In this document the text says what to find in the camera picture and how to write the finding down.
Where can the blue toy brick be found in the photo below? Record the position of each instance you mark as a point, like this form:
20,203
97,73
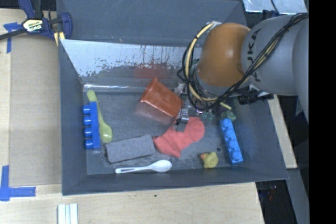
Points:
94,126
231,141

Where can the grey sponge block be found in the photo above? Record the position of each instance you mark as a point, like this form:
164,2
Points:
130,148

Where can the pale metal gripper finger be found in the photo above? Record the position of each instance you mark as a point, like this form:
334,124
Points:
182,125
185,112

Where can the yellow-green plastic spoon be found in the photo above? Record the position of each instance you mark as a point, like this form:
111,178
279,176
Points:
105,132

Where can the grey metal bin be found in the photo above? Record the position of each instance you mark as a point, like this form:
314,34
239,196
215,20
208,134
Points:
126,21

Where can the yellow rubber duck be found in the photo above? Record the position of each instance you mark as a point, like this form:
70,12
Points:
210,160

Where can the brown flat board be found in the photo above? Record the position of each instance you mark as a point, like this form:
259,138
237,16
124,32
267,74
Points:
34,112

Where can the dark green small toy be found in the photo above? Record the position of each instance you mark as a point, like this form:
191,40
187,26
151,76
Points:
229,115

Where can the white plastic spoon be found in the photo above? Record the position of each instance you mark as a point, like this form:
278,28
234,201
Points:
160,166

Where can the orange-red plastic cup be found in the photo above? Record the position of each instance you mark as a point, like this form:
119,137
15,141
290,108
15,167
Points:
160,98

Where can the red cloth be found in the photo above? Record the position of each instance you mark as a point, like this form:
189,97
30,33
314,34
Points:
181,143

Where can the black cylinder on white bracket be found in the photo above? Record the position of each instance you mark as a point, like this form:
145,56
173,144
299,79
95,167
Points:
249,99

